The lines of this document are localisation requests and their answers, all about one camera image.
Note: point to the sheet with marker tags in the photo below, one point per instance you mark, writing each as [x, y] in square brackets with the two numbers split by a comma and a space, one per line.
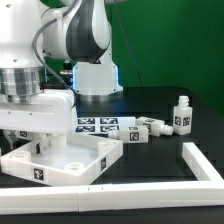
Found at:
[101, 125]

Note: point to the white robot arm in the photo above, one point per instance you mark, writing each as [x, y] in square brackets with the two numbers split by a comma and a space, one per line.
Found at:
[30, 31]

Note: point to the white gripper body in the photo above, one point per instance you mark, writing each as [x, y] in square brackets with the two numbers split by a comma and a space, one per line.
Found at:
[51, 112]

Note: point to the white square table top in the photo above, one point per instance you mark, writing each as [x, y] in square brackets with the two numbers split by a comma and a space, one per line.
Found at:
[78, 160]

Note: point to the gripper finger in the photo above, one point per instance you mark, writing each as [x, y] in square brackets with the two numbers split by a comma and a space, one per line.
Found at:
[10, 137]
[44, 143]

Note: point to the white L-shaped fixture frame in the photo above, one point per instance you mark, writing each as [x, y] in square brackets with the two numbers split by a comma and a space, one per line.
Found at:
[206, 190]

